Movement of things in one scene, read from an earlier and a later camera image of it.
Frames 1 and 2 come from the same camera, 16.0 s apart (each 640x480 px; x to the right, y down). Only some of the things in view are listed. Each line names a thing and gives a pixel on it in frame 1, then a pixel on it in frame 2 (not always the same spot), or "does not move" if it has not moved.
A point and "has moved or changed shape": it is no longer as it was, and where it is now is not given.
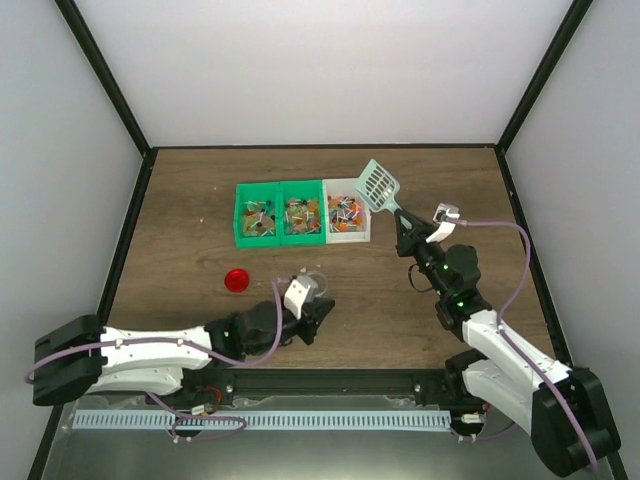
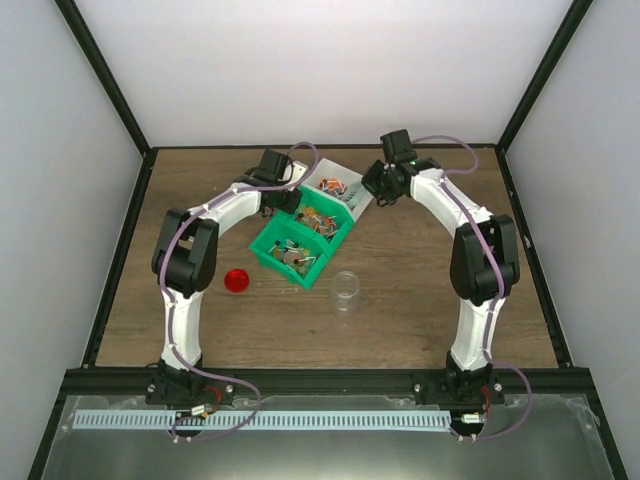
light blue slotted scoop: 377,188 has moved or changed shape
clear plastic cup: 320,281 -> 345,290
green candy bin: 257,217 has moved or changed shape
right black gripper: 409,240 -> 368,181
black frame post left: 85,40 does not move
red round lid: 236,279 does not move
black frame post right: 572,19 does not move
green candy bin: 303,212 does not move
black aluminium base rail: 217,385 does not move
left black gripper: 313,313 -> 290,206
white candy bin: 346,218 -> 331,181
